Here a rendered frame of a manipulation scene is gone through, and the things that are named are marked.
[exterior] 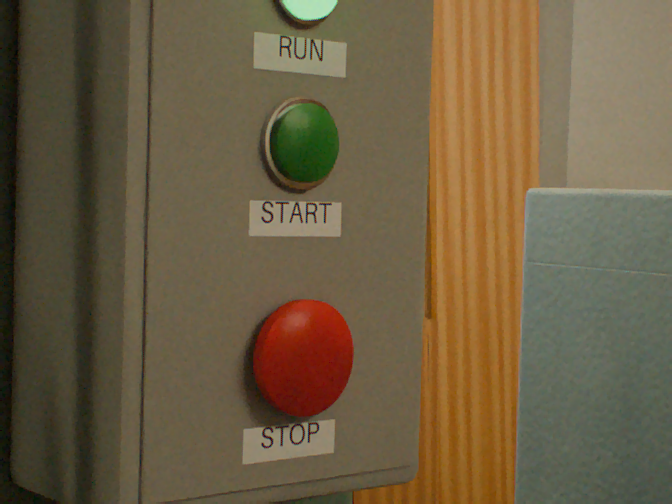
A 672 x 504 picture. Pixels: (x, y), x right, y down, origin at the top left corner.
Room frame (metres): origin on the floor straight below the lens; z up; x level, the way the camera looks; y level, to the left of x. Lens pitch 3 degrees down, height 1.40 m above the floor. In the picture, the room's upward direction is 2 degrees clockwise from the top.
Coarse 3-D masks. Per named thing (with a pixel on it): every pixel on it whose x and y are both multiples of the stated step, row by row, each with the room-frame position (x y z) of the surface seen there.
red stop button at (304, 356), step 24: (288, 312) 0.34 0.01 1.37; (312, 312) 0.34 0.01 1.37; (336, 312) 0.35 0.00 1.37; (264, 336) 0.33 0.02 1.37; (288, 336) 0.33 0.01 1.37; (312, 336) 0.34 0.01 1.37; (336, 336) 0.34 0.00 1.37; (264, 360) 0.33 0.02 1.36; (288, 360) 0.33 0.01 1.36; (312, 360) 0.34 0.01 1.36; (336, 360) 0.34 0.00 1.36; (264, 384) 0.33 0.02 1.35; (288, 384) 0.33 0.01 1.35; (312, 384) 0.34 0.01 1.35; (336, 384) 0.34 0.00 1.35; (288, 408) 0.34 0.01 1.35; (312, 408) 0.34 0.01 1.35
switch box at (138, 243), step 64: (64, 0) 0.34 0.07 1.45; (128, 0) 0.32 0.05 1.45; (192, 0) 0.32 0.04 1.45; (256, 0) 0.34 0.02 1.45; (384, 0) 0.36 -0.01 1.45; (64, 64) 0.34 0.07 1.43; (128, 64) 0.32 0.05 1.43; (192, 64) 0.32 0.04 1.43; (384, 64) 0.36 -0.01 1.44; (64, 128) 0.34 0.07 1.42; (128, 128) 0.32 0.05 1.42; (192, 128) 0.32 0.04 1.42; (256, 128) 0.34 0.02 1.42; (384, 128) 0.36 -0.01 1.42; (64, 192) 0.34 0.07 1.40; (128, 192) 0.32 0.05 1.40; (192, 192) 0.33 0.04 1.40; (256, 192) 0.34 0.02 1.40; (320, 192) 0.35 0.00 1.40; (384, 192) 0.37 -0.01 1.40; (64, 256) 0.34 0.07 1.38; (128, 256) 0.32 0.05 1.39; (192, 256) 0.33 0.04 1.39; (256, 256) 0.34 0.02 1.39; (320, 256) 0.35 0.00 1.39; (384, 256) 0.37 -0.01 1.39; (64, 320) 0.34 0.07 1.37; (128, 320) 0.32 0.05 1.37; (192, 320) 0.33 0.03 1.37; (256, 320) 0.34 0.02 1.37; (384, 320) 0.37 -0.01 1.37; (64, 384) 0.34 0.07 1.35; (128, 384) 0.32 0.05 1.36; (192, 384) 0.33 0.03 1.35; (256, 384) 0.34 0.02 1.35; (384, 384) 0.37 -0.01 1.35; (64, 448) 0.34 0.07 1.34; (128, 448) 0.32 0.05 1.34; (192, 448) 0.33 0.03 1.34; (384, 448) 0.37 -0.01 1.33
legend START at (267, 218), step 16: (256, 208) 0.34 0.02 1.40; (272, 208) 0.34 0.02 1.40; (288, 208) 0.34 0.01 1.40; (304, 208) 0.35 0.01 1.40; (320, 208) 0.35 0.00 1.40; (336, 208) 0.35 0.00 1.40; (256, 224) 0.34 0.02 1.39; (272, 224) 0.34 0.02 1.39; (288, 224) 0.34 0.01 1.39; (304, 224) 0.35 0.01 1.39; (320, 224) 0.35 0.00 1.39; (336, 224) 0.35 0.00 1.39
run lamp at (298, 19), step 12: (276, 0) 0.34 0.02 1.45; (288, 0) 0.34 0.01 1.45; (300, 0) 0.34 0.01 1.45; (312, 0) 0.34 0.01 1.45; (324, 0) 0.34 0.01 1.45; (336, 0) 0.35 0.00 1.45; (288, 12) 0.34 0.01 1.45; (300, 12) 0.34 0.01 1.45; (312, 12) 0.34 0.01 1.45; (324, 12) 0.34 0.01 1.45; (300, 24) 0.34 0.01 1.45; (312, 24) 0.35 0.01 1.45
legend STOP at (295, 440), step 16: (256, 432) 0.34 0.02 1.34; (272, 432) 0.34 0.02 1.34; (288, 432) 0.35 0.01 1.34; (304, 432) 0.35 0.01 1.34; (320, 432) 0.35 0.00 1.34; (256, 448) 0.34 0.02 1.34; (272, 448) 0.34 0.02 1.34; (288, 448) 0.35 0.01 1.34; (304, 448) 0.35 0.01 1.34; (320, 448) 0.35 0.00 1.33
